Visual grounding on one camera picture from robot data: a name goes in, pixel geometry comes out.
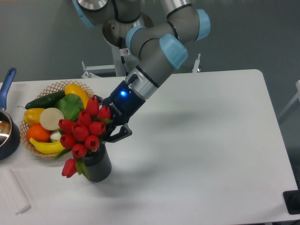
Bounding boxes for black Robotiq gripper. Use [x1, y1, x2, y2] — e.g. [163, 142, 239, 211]
[93, 74, 146, 143]

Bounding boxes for red tulip bouquet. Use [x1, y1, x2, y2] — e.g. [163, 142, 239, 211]
[58, 97, 113, 179]

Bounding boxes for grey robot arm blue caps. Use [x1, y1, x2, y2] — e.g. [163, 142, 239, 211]
[73, 0, 211, 143]

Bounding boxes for dark grey ribbed vase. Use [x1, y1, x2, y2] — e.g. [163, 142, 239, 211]
[83, 144, 112, 182]

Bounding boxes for green lettuce leaf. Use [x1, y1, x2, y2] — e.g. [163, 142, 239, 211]
[54, 94, 83, 121]

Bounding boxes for yellow squash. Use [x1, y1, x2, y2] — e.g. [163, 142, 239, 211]
[64, 83, 91, 109]

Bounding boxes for white garlic bulb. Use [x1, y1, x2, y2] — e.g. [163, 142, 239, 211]
[50, 129, 61, 142]

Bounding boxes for woven wicker basket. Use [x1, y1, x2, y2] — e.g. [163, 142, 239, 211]
[20, 80, 94, 158]

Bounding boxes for cream round disc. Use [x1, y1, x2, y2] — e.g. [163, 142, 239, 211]
[39, 108, 64, 131]

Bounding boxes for green cucumber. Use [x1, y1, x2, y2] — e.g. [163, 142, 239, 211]
[18, 91, 65, 110]

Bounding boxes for yellow banana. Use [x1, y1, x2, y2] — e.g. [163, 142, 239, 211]
[30, 138, 65, 154]

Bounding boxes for orange fruit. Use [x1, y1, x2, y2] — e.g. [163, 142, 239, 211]
[26, 124, 50, 143]

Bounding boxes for yellow bell pepper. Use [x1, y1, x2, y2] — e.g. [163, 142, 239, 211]
[23, 108, 45, 126]

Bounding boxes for white folded cloth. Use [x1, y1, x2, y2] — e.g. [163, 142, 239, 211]
[0, 168, 31, 214]

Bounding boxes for black device at table edge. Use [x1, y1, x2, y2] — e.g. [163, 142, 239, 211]
[283, 190, 300, 215]

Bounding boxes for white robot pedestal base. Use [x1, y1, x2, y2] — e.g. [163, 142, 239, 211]
[81, 7, 204, 83]

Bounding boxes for blue handled saucepan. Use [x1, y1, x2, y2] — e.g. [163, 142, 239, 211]
[0, 67, 20, 160]

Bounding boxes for white chair frame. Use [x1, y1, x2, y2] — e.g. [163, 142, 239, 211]
[277, 80, 300, 124]

